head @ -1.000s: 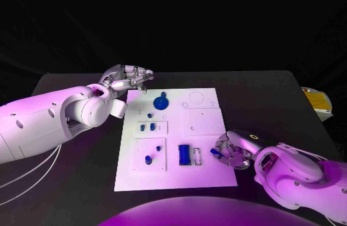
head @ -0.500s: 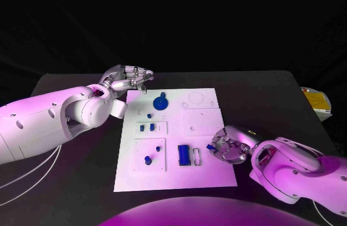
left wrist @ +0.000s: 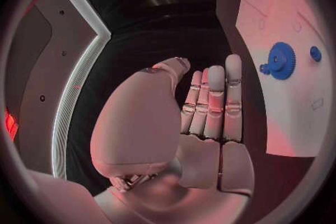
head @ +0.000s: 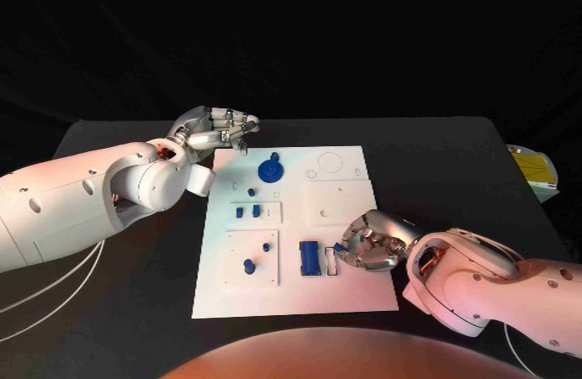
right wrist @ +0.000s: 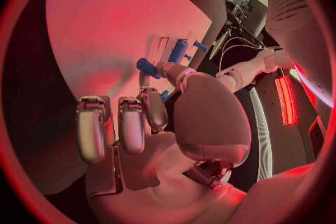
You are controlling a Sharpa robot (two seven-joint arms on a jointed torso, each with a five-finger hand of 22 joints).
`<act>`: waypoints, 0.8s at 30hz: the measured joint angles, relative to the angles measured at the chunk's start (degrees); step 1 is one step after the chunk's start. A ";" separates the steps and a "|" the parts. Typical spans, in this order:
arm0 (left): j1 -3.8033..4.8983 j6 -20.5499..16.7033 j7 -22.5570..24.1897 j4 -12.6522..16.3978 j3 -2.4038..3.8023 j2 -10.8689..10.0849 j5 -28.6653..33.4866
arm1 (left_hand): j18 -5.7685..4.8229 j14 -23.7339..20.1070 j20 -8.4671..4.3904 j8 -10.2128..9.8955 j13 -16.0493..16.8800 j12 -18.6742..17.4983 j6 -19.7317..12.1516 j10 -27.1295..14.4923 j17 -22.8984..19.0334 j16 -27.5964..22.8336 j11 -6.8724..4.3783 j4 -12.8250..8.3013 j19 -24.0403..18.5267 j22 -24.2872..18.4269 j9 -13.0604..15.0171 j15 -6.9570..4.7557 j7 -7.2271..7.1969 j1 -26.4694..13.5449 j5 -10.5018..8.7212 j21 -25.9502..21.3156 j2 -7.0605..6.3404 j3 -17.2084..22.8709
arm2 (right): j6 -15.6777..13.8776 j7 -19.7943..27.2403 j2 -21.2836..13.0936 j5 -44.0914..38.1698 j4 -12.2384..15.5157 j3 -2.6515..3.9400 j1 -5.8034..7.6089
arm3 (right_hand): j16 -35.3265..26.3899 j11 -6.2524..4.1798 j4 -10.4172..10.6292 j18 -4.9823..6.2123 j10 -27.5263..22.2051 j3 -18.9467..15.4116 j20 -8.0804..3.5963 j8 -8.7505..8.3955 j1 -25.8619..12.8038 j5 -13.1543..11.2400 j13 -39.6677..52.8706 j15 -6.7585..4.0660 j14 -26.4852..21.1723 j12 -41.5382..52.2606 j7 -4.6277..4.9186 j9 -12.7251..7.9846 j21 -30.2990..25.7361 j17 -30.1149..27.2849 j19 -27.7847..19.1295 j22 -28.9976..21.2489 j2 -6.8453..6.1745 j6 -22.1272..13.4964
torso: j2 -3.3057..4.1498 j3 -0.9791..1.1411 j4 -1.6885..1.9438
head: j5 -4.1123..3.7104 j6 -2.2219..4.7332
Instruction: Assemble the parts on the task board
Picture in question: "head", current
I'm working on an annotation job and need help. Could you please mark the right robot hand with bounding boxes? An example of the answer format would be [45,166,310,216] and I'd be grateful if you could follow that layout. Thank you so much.
[332,208,427,272]

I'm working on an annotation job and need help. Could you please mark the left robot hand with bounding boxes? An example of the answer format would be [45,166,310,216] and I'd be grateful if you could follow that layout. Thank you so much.
[166,105,261,156]

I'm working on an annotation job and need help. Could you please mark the white task board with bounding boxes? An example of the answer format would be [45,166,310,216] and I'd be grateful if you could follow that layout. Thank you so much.
[191,145,400,319]

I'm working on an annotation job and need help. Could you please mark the large blue block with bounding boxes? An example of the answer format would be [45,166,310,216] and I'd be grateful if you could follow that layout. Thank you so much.
[299,240,322,276]

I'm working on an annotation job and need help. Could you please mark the blue gear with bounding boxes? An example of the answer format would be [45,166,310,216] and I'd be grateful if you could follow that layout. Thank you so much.
[257,151,286,184]

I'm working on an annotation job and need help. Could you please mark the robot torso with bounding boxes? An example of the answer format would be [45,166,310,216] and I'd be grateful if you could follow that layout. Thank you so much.
[157,326,542,379]

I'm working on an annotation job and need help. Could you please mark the yellow and white box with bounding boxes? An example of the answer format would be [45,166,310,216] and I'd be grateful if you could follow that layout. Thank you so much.
[505,144,562,204]

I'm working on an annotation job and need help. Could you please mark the white cable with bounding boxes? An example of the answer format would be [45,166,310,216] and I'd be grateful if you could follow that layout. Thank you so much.
[0,239,102,313]
[503,321,540,378]
[0,239,107,343]

